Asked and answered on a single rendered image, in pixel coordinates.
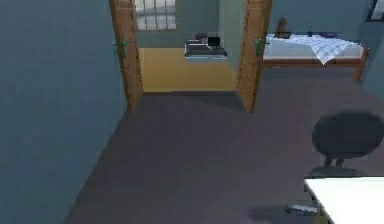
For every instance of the grey low table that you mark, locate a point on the grey low table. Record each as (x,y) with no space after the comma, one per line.
(205,52)

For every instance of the brown wooden room door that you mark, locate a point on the brown wooden room door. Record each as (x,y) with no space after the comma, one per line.
(252,63)
(128,63)

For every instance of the white barred window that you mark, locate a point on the white barred window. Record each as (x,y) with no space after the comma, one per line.
(155,15)

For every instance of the brown lumpy object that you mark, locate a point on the brown lumpy object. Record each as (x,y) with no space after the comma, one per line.
(282,27)

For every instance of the wooden bed with white sheet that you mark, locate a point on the wooden bed with white sheet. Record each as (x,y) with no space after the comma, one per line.
(310,51)

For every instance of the small dark bottle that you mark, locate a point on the small dark bottle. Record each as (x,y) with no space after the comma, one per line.
(310,32)

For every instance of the dark swivel chair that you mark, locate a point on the dark swivel chair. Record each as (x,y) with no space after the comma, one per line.
(346,140)

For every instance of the white table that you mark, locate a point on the white table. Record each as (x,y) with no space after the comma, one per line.
(350,201)

